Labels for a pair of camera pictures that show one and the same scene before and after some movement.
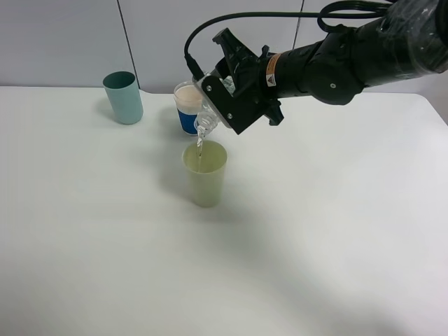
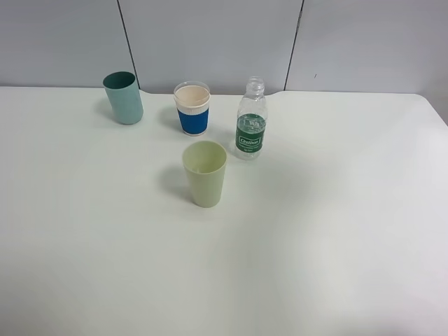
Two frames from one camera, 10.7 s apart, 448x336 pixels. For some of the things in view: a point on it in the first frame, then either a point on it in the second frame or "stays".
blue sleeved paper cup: (188, 98) stays
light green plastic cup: (206, 162) stays
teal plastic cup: (124, 96) stays
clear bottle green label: (208, 117) to (252, 120)
